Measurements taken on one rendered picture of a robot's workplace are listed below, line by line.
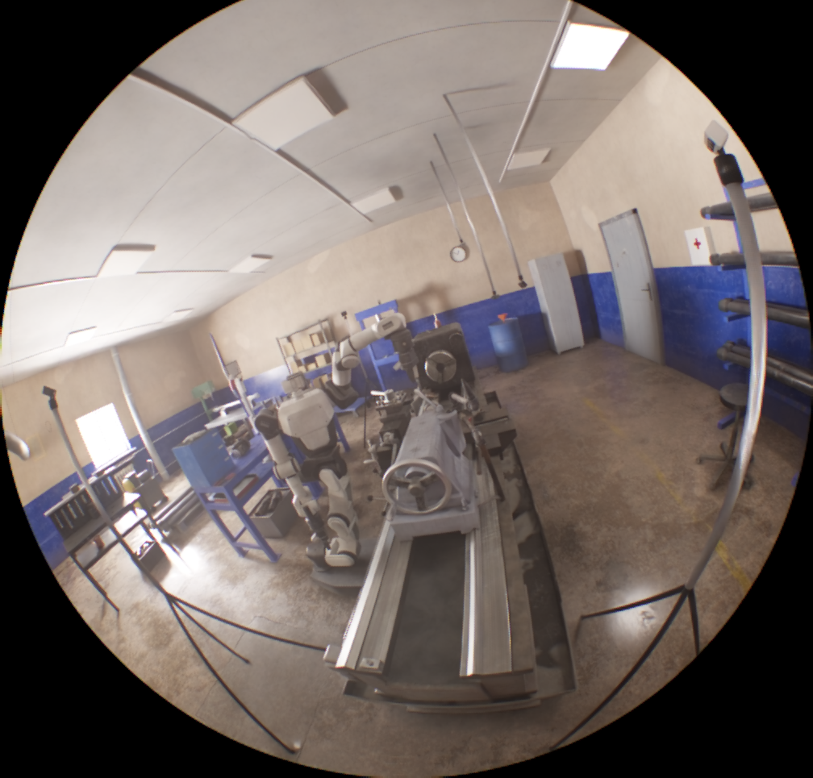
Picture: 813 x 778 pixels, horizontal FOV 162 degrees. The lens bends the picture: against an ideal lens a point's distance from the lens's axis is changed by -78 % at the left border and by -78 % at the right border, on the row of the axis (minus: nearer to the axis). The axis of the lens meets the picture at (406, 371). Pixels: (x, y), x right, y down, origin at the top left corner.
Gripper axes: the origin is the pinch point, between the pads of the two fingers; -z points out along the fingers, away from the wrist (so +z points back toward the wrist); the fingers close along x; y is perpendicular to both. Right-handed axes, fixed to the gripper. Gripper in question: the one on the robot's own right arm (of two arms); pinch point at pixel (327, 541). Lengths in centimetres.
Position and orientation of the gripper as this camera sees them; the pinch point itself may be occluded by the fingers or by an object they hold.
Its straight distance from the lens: 175.2
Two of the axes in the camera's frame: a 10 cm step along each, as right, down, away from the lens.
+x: 3.0, -1.0, -9.5
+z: -3.8, -9.3, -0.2
